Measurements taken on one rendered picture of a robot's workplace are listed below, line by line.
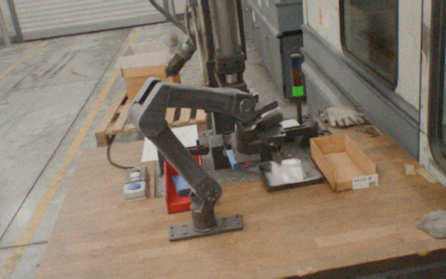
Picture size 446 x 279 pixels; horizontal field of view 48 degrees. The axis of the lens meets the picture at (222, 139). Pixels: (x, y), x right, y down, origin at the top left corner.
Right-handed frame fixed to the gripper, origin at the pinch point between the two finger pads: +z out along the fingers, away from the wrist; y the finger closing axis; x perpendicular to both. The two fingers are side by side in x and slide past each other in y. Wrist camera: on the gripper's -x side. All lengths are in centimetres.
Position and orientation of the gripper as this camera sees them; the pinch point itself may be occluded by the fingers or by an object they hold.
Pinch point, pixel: (244, 164)
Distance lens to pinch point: 147.2
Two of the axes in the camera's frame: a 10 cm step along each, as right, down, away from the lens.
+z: 0.1, 6.0, 8.0
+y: -1.8, -7.8, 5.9
